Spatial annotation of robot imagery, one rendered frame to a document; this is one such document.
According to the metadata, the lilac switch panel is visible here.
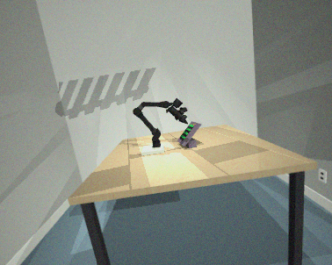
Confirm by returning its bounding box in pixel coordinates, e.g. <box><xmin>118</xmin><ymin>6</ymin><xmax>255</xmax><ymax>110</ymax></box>
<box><xmin>177</xmin><ymin>122</ymin><xmax>201</xmax><ymax>148</ymax></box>

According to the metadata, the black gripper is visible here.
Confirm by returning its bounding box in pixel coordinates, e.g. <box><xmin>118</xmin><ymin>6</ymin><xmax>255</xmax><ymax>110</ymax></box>
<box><xmin>173</xmin><ymin>110</ymin><xmax>188</xmax><ymax>125</ymax></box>

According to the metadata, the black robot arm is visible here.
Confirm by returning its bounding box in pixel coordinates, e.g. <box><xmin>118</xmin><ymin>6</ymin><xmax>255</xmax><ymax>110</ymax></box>
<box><xmin>133</xmin><ymin>98</ymin><xmax>187</xmax><ymax>148</ymax></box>

